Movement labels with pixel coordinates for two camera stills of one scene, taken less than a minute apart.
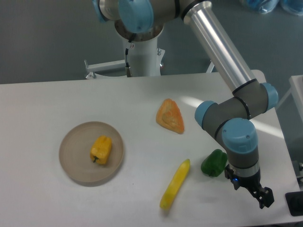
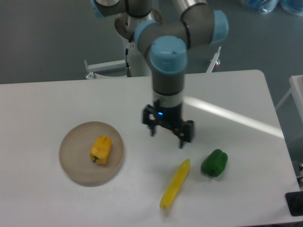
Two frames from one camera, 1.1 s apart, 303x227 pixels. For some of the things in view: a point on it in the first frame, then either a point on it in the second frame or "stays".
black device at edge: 294,202 stays
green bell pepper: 214,163 stays
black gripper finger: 264,195 to 184,131
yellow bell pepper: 100,149 stays
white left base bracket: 120,64 stays
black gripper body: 249,182 to 171,116
